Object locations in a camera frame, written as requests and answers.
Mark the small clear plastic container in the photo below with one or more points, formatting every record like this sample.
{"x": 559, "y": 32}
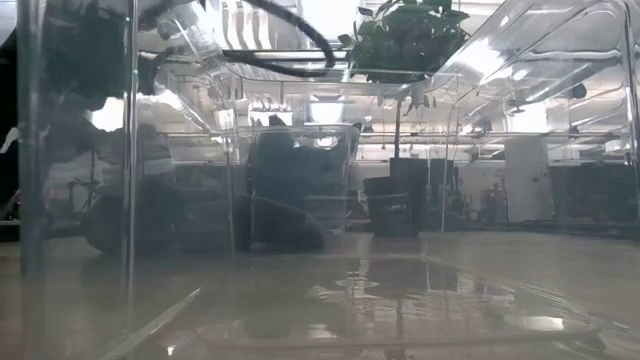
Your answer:
{"x": 340, "y": 210}

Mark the white cabinet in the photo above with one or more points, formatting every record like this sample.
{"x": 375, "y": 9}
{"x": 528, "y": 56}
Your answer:
{"x": 527, "y": 180}

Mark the dark tall cabinet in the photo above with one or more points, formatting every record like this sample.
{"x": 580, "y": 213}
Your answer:
{"x": 440, "y": 190}

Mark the green leafy indoor tree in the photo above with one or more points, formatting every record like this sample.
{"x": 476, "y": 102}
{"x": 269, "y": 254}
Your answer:
{"x": 405, "y": 40}

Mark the dark blue hat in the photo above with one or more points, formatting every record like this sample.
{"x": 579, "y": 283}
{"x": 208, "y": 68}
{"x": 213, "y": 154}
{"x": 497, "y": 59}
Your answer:
{"x": 295, "y": 165}

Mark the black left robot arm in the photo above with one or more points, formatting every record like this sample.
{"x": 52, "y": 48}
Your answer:
{"x": 80, "y": 50}

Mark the large clear plastic bin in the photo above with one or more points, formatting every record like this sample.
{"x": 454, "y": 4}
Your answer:
{"x": 525, "y": 75}

